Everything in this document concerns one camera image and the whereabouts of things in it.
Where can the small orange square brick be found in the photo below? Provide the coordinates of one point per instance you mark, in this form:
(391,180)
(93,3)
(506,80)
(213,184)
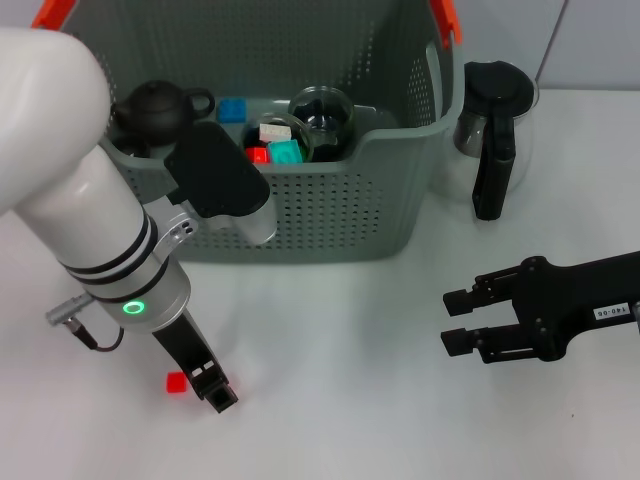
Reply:
(176,383)

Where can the glass teacup black sleeve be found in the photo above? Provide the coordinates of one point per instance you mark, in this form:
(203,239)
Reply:
(305,135)
(325,115)

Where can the grey perforated storage basket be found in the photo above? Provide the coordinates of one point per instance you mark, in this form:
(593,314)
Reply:
(350,210)

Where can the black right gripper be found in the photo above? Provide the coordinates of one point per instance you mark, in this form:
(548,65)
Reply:
(570,295)

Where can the white building brick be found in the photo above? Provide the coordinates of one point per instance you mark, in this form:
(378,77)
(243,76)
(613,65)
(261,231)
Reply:
(275,132)

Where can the blue square building brick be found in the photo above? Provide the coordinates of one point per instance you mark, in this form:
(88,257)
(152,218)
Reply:
(232,111)

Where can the teal square building brick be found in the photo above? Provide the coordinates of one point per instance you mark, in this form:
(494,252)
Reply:
(286,152)

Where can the glass carafe black lid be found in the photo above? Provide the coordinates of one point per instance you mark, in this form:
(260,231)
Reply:
(500,90)

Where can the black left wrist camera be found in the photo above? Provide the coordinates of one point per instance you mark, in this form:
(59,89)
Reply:
(220,175)

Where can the black clay teapot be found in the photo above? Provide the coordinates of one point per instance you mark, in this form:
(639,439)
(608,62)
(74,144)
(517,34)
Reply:
(155,112)

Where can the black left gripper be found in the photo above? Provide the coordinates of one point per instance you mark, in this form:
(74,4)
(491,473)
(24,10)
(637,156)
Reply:
(187,350)

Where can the large orange sloped brick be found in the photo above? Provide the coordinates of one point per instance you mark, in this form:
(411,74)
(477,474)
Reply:
(257,155)

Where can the small black clay teacup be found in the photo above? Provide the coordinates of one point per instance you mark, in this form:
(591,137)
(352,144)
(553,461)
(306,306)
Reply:
(132,146)

